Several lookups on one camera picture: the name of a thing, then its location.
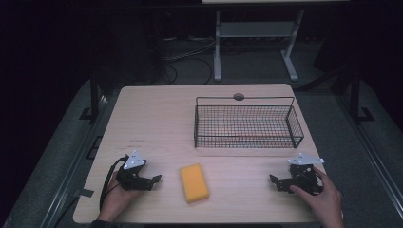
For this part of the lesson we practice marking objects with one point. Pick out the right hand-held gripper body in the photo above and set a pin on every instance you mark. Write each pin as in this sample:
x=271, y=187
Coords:
x=304, y=177

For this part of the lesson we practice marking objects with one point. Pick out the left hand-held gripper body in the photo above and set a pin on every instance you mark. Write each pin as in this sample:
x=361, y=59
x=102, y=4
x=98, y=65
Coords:
x=133, y=162

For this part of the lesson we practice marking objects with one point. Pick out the yellow sponge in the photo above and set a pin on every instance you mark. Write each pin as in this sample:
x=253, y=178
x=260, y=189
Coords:
x=194, y=183

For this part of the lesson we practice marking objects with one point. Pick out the person's right hand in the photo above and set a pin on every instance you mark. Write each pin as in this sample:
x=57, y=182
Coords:
x=324, y=199

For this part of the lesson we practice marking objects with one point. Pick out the person's left hand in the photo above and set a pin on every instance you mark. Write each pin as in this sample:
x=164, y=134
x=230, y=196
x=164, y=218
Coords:
x=118, y=199

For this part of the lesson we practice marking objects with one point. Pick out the grey tape strip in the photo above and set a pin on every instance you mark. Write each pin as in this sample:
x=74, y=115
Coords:
x=83, y=192

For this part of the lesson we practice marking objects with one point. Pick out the black metal stand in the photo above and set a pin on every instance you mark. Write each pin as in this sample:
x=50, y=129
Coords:
x=355, y=95
x=94, y=95

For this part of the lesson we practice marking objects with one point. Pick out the grey table grommet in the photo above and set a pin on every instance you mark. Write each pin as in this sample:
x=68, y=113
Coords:
x=238, y=96

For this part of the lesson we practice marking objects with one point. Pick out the black rail bracket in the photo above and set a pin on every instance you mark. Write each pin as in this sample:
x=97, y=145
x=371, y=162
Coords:
x=93, y=147

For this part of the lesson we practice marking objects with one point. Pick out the aluminium floor rail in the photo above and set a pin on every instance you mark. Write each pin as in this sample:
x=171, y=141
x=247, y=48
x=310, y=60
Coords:
x=72, y=164
x=374, y=148

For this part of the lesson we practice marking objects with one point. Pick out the white metal desk frame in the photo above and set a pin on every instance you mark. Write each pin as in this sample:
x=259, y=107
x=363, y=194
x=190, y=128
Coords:
x=253, y=29

